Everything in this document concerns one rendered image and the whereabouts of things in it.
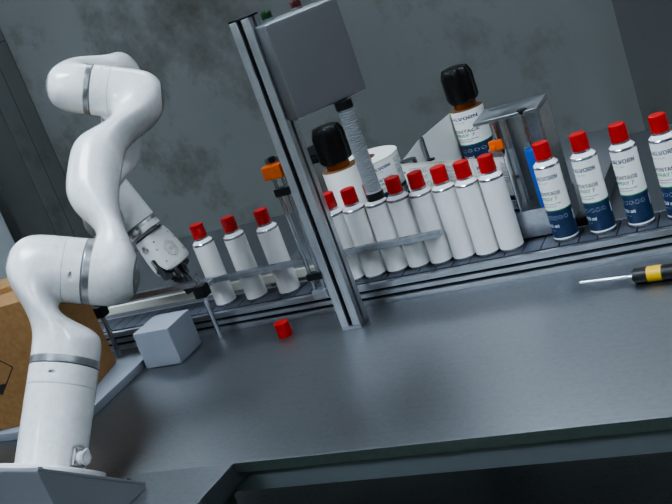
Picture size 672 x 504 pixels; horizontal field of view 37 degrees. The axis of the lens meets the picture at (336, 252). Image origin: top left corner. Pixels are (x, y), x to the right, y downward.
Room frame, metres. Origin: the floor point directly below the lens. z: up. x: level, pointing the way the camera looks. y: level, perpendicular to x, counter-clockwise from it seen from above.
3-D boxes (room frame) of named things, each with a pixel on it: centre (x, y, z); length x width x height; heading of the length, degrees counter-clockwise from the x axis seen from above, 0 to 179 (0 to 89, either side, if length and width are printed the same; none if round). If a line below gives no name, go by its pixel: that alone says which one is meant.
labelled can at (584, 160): (1.88, -0.51, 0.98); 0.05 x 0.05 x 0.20
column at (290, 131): (1.99, 0.01, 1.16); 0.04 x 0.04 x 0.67; 62
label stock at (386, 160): (2.63, -0.15, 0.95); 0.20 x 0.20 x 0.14
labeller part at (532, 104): (2.03, -0.44, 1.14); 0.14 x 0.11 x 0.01; 62
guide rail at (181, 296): (2.31, 0.22, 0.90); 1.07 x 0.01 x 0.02; 62
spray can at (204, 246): (2.30, 0.29, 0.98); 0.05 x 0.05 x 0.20
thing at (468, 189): (1.99, -0.30, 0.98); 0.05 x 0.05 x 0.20
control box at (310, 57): (2.01, -0.07, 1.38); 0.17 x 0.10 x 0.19; 117
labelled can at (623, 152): (1.84, -0.58, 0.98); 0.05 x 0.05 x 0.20
